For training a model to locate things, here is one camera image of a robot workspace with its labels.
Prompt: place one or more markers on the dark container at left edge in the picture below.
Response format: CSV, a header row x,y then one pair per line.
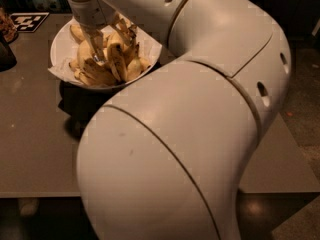
x,y
7,58

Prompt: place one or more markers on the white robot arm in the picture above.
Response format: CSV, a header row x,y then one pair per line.
x,y
163,158

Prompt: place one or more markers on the white ceramic bowl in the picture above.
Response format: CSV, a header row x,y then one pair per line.
x,y
61,47

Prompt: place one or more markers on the yellow banana at back left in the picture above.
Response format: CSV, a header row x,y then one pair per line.
x,y
76,32

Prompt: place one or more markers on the yellow banana at bowl front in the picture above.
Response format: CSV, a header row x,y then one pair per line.
x,y
81,78

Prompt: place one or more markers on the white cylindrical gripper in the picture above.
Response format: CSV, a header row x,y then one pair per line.
x,y
89,14

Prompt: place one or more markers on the spotted yellow banana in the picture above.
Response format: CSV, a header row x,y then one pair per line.
x,y
117,62

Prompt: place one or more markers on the black white fiducial marker card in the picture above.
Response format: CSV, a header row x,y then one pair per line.
x,y
28,22

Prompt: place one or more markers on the yellow banana bunch right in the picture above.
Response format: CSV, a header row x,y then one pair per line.
x,y
135,64

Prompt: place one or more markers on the large curved yellow banana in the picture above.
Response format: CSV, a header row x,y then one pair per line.
x,y
104,73

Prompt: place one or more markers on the brown patterned jar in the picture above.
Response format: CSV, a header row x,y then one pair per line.
x,y
7,27

